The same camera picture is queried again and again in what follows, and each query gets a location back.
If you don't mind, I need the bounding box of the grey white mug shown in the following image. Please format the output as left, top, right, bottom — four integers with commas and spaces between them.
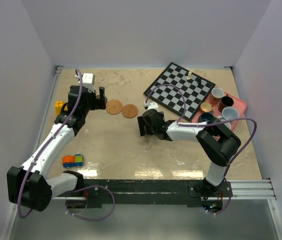
216, 115, 232, 130

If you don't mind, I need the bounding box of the aluminium left rail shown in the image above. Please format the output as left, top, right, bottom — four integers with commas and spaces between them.
28, 65, 64, 164

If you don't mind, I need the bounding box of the light blue cup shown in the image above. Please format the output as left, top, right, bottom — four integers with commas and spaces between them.
221, 106, 240, 120

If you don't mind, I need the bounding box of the white floral mug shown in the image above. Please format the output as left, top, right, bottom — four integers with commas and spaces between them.
209, 87, 225, 105

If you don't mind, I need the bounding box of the white chess piece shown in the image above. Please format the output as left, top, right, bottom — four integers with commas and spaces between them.
186, 71, 192, 80

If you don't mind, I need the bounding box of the copper orange cup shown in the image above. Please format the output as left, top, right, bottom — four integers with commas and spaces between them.
199, 102, 213, 114

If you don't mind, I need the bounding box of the dark walnut coaster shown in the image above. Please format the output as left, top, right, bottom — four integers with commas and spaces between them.
96, 94, 108, 101

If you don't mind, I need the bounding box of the orange toy car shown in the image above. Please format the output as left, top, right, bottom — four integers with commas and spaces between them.
62, 153, 84, 168

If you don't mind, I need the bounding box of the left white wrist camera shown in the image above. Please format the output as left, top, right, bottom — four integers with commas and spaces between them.
82, 73, 95, 93

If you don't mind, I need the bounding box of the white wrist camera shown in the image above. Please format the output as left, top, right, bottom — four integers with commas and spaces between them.
143, 102, 159, 110
82, 73, 95, 93

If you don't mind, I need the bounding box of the yellow toy block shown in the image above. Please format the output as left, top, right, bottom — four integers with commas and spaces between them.
54, 101, 68, 116

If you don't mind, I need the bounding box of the aluminium rail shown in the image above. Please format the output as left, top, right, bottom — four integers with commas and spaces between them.
28, 65, 64, 164
53, 178, 278, 201

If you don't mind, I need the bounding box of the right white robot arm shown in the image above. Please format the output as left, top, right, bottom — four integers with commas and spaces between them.
137, 109, 241, 197

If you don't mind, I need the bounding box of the light wooden coaster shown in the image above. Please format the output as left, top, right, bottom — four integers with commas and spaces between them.
121, 104, 139, 119

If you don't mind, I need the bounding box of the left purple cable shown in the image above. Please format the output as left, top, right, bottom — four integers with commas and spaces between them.
17, 69, 116, 221

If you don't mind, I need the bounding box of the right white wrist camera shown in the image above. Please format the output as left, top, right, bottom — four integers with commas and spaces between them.
143, 102, 159, 110

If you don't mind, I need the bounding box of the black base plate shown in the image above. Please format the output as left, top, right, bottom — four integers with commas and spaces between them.
59, 179, 233, 208

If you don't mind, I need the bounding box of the pink plastic tray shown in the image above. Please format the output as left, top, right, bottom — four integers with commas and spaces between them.
191, 92, 247, 123

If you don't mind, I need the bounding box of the small woven rattan coaster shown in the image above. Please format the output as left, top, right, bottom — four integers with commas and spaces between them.
105, 99, 123, 115

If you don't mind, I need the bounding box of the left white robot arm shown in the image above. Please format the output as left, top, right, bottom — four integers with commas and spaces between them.
6, 85, 107, 212

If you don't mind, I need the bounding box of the black maroon cup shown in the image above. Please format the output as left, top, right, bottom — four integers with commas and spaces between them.
218, 96, 234, 113

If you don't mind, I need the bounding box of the dark blue cup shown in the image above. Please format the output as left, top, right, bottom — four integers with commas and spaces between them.
198, 112, 215, 123

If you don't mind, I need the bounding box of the aluminium front rail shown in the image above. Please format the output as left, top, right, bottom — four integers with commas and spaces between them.
53, 178, 278, 201

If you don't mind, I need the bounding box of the black white chessboard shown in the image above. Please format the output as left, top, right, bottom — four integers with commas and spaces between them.
143, 62, 216, 121

